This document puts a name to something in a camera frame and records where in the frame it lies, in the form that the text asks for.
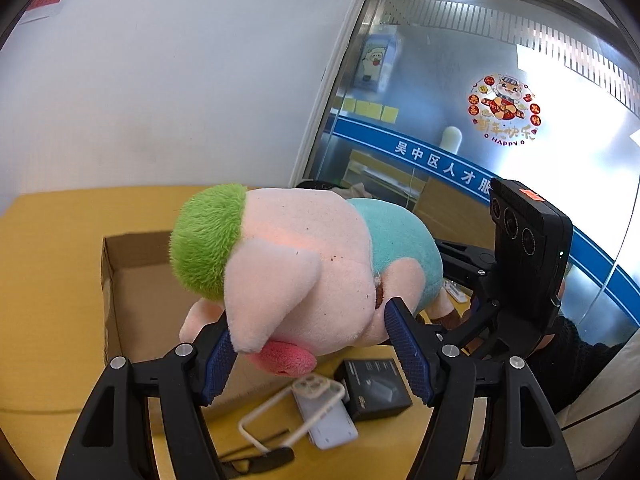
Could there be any black slim object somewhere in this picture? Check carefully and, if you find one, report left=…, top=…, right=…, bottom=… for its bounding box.
left=219, top=430, right=297, bottom=479

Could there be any small black product box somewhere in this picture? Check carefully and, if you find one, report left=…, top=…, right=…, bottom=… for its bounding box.
left=333, top=357, right=414, bottom=422

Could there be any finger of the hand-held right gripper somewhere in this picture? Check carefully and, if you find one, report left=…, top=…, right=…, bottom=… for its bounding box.
left=441, top=297, right=502, bottom=359
left=434, top=239, right=497, bottom=292

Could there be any cartoon animal poster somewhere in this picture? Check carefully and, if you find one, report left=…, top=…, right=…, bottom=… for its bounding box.
left=356, top=35, right=401, bottom=92

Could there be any cream clear phone case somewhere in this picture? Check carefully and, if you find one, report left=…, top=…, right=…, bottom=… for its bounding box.
left=238, top=375, right=347, bottom=453

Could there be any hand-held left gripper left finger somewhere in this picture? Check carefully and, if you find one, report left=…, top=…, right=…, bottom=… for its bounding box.
left=56, top=310, right=241, bottom=480

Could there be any pale lavender power bank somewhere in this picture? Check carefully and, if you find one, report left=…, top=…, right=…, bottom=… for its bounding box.
left=292, top=387, right=360, bottom=450

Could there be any person's right forearm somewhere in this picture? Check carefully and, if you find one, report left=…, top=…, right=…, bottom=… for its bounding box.
left=525, top=315, right=626, bottom=415

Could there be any cardboard box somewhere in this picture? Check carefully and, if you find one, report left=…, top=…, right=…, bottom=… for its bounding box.
left=101, top=230, right=311, bottom=413

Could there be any beige striped cloth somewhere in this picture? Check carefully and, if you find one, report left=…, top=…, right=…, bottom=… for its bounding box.
left=555, top=345, right=640, bottom=476

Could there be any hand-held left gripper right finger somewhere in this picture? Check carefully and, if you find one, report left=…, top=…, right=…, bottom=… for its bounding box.
left=382, top=296, right=578, bottom=480

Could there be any pink pig plush toy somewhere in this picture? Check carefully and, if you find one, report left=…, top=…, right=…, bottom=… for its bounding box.
left=169, top=183, right=471, bottom=377

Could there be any round festive window sticker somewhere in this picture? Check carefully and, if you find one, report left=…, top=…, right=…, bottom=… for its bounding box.
left=467, top=74, right=541, bottom=147

